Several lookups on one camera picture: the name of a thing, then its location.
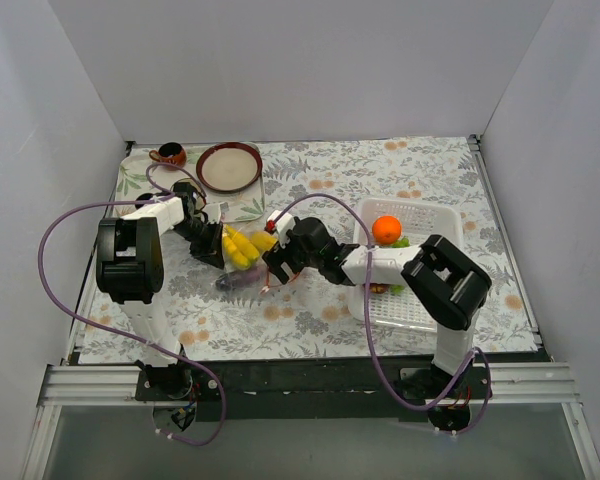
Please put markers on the floral serving tray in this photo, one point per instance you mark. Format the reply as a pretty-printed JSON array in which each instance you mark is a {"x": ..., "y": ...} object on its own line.
[{"x": 247, "y": 205}]

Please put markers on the dark blue ceramic cup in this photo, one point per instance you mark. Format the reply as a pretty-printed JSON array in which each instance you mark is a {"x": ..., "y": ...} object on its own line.
[{"x": 144, "y": 199}]

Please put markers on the aluminium frame rail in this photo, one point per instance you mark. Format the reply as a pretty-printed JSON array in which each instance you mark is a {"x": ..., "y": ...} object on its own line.
[{"x": 510, "y": 383}]

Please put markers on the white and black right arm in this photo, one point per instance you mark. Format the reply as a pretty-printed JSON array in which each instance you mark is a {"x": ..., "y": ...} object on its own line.
[{"x": 450, "y": 286}]

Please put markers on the green fake bell pepper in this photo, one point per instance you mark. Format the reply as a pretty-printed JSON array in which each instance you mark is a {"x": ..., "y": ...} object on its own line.
[{"x": 396, "y": 289}]

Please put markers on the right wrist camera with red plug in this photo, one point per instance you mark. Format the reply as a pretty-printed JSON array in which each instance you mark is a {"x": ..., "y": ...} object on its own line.
[{"x": 279, "y": 224}]

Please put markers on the dark purple fake eggplant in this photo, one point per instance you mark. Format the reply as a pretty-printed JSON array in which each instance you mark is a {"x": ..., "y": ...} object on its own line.
[{"x": 239, "y": 279}]

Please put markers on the cream enamel mug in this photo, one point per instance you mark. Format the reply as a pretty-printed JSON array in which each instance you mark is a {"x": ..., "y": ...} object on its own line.
[{"x": 188, "y": 183}]

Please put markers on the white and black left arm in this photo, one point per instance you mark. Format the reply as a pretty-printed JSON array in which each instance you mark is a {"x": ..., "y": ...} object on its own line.
[{"x": 129, "y": 260}]

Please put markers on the clear zip top bag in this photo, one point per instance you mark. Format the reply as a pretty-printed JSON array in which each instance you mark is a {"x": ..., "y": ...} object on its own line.
[{"x": 268, "y": 284}]

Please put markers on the red rimmed beige plate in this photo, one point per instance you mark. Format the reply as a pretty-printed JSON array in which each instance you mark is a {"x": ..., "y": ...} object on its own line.
[{"x": 229, "y": 167}]

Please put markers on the floral table mat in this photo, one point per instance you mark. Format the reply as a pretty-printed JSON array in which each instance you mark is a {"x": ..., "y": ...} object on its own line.
[{"x": 309, "y": 317}]

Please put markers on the orange fake fruit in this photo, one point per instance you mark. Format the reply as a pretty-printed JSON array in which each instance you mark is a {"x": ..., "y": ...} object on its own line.
[{"x": 386, "y": 230}]

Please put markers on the brown ceramic cup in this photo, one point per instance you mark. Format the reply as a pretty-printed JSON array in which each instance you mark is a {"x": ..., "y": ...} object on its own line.
[{"x": 171, "y": 153}]

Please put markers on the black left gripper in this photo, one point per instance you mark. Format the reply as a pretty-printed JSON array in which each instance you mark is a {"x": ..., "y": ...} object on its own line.
[{"x": 208, "y": 241}]

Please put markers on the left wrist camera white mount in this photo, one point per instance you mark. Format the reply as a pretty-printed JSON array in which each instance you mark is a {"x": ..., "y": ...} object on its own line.
[{"x": 217, "y": 212}]

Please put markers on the round dark purple fake fruit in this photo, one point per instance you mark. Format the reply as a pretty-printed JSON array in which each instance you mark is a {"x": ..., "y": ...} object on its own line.
[{"x": 379, "y": 288}]

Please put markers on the yellow fake banana bunch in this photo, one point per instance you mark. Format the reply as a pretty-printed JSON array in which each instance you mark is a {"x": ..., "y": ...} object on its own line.
[{"x": 241, "y": 253}]

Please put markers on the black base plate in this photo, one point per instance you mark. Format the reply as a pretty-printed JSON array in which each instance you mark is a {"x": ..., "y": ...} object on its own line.
[{"x": 184, "y": 382}]

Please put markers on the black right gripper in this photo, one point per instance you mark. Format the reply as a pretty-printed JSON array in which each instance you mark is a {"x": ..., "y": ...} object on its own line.
[{"x": 278, "y": 261}]

